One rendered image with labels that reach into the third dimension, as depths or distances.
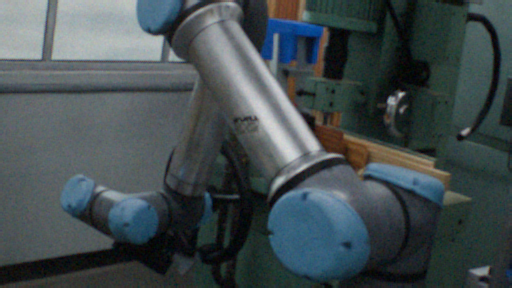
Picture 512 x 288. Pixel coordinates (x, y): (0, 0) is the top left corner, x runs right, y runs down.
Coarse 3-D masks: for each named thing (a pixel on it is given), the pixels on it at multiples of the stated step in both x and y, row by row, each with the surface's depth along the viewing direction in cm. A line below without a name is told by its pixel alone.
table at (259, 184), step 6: (216, 162) 168; (216, 168) 168; (222, 168) 167; (354, 168) 167; (222, 174) 167; (234, 180) 164; (252, 180) 160; (258, 180) 159; (252, 186) 160; (258, 186) 159; (264, 186) 157; (258, 192) 159; (264, 192) 157
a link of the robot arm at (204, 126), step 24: (264, 0) 116; (264, 24) 118; (192, 96) 124; (192, 120) 124; (216, 120) 123; (192, 144) 125; (216, 144) 126; (192, 168) 126; (168, 192) 129; (192, 192) 128; (192, 216) 131
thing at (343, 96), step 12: (312, 84) 176; (324, 84) 173; (336, 84) 175; (348, 84) 178; (360, 84) 181; (312, 96) 176; (324, 96) 173; (336, 96) 176; (348, 96) 179; (312, 108) 176; (324, 108) 174; (336, 108) 177; (348, 108) 180
